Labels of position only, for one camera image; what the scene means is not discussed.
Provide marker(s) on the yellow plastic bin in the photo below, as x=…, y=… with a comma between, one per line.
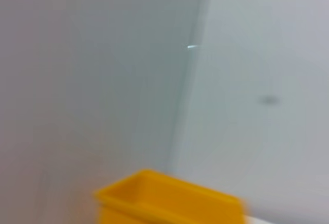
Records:
x=167, y=203

